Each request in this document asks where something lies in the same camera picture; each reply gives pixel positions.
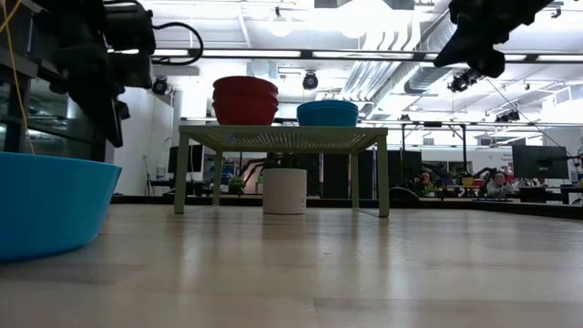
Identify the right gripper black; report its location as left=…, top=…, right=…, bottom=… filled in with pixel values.
left=434, top=0, right=555, bottom=78

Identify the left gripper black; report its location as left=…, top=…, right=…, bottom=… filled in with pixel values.
left=56, top=45, right=131, bottom=148

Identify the blue plastic mini bowl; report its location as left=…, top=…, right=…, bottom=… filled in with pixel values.
left=0, top=151, right=123, bottom=264
left=296, top=99, right=360, bottom=110
left=297, top=107, right=360, bottom=128

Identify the red bowl floral inside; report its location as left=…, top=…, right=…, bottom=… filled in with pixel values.
left=212, top=88, right=280, bottom=105
left=213, top=100, right=280, bottom=127
left=211, top=76, right=280, bottom=92

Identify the black ceiling spotlight cluster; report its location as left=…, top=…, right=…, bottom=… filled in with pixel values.
left=447, top=67, right=484, bottom=95

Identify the black metal stand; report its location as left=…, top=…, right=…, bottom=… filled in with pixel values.
left=399, top=120, right=469, bottom=151

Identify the black computer monitor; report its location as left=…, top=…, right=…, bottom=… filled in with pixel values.
left=511, top=144, right=570, bottom=180
left=167, top=144, right=204, bottom=174

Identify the overhead LED light bar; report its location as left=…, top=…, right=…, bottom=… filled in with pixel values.
left=152, top=46, right=583, bottom=64

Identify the black desk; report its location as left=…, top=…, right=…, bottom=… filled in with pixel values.
left=518, top=184, right=583, bottom=206

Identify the green perforated metal rack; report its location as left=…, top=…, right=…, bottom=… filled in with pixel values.
left=174, top=125, right=391, bottom=219

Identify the white cylindrical plant pot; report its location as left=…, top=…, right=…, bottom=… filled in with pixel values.
left=261, top=168, right=309, bottom=216

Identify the thin yellow cable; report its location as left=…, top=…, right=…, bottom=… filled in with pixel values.
left=0, top=0, right=36, bottom=155

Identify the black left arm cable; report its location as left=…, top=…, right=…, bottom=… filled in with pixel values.
left=151, top=20, right=205, bottom=67

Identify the black aluminium table frame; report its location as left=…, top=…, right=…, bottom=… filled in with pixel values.
left=111, top=194, right=583, bottom=220

